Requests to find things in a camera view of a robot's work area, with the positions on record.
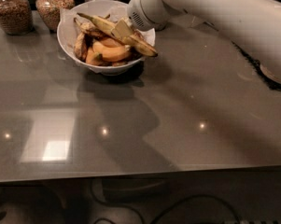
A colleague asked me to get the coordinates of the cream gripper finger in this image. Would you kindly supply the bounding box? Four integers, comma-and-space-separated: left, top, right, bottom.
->
111, 19, 133, 39

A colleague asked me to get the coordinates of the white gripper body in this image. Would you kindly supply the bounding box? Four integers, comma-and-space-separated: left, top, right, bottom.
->
127, 0, 170, 31

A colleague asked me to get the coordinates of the long yellow-green stickered banana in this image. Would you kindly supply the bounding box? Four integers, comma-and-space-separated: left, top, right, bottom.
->
78, 12, 158, 57

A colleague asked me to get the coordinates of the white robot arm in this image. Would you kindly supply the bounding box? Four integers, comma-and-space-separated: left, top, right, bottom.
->
126, 0, 281, 83

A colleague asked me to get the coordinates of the orange-yellow banana in bowl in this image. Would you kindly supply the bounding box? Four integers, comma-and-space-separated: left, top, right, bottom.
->
92, 41, 131, 62

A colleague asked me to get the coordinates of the brown spotted banana left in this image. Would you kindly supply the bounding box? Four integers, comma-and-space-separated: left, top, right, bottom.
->
74, 33, 88, 62

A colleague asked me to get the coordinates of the white ceramic bowl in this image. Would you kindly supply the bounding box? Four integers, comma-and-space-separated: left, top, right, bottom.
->
56, 0, 157, 77

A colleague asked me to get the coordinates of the glass jar of grains far-left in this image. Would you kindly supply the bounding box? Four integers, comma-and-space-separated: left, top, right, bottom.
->
0, 0, 33, 35

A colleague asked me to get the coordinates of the black rubber mat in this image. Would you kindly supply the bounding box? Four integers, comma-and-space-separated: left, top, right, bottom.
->
232, 42, 281, 91

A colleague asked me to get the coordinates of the black cable under table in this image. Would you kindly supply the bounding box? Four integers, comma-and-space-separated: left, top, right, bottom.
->
90, 177, 241, 224

